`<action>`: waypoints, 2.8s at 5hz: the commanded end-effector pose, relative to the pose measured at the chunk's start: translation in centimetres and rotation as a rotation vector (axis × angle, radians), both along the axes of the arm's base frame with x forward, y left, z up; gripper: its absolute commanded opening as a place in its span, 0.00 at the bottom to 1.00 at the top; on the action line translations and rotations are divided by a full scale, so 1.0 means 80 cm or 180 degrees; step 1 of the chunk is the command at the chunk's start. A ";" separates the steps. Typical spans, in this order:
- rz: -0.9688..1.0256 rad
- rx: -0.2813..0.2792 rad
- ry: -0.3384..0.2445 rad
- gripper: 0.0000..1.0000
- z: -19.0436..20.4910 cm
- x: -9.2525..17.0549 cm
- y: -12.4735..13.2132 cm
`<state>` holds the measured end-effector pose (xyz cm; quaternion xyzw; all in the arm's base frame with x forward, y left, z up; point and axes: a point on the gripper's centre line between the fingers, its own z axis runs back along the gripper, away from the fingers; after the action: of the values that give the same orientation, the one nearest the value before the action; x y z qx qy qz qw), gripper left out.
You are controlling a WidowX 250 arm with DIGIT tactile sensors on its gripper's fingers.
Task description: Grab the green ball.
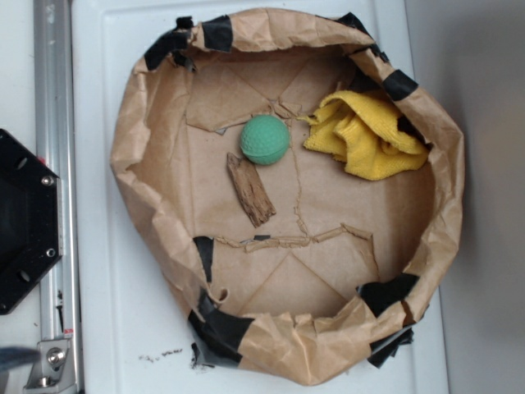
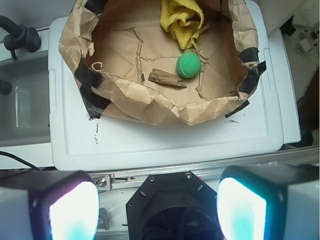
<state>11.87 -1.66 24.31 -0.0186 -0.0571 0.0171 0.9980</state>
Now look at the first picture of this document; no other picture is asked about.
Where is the green dimpled foam ball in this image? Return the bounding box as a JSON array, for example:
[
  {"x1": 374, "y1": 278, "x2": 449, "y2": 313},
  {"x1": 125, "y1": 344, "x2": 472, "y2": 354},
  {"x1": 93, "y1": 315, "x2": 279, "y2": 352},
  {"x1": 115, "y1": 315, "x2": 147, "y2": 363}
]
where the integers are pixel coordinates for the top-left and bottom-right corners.
[{"x1": 240, "y1": 115, "x2": 290, "y2": 166}]

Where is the brown wood piece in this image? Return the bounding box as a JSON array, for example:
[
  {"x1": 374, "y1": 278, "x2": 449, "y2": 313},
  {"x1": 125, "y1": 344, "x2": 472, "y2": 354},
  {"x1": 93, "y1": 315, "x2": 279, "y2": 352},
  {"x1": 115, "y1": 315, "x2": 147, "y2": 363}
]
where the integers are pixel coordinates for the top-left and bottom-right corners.
[{"x1": 226, "y1": 152, "x2": 276, "y2": 227}]

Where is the brown paper bag bin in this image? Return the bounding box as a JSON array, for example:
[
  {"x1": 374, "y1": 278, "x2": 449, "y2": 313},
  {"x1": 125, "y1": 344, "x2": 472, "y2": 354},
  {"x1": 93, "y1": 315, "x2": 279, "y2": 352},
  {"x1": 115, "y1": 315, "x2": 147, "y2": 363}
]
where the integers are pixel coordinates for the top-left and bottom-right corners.
[{"x1": 111, "y1": 8, "x2": 465, "y2": 386}]

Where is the yellow microfiber cloth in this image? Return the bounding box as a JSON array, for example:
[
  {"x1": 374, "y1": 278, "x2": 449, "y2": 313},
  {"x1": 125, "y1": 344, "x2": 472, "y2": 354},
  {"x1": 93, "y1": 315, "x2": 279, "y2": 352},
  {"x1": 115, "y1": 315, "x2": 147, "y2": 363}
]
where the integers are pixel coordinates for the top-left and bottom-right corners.
[{"x1": 299, "y1": 90, "x2": 429, "y2": 181}]

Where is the white plastic tray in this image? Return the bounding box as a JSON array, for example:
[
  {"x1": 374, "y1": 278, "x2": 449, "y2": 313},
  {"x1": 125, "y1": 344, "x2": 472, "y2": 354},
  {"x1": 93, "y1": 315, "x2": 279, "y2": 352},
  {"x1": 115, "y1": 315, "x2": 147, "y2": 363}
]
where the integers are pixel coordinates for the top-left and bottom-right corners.
[{"x1": 71, "y1": 1, "x2": 449, "y2": 393}]

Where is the aluminium extrusion rail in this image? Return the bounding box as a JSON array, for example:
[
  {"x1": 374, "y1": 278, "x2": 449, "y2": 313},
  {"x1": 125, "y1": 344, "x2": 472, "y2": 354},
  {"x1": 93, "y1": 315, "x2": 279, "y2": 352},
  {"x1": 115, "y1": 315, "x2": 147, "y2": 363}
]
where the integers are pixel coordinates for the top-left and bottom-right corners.
[{"x1": 33, "y1": 1, "x2": 84, "y2": 393}]

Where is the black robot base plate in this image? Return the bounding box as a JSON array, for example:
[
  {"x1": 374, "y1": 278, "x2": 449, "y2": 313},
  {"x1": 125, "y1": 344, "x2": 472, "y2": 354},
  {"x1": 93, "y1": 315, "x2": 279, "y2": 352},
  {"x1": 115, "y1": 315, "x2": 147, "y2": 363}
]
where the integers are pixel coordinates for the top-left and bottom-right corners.
[{"x1": 1, "y1": 130, "x2": 62, "y2": 315}]

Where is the metal corner bracket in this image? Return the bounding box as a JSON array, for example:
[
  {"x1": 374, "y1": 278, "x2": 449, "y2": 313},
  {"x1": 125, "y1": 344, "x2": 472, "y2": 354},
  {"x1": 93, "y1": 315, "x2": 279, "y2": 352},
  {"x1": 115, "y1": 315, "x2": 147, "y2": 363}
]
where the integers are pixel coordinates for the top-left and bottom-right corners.
[{"x1": 23, "y1": 339, "x2": 78, "y2": 394}]

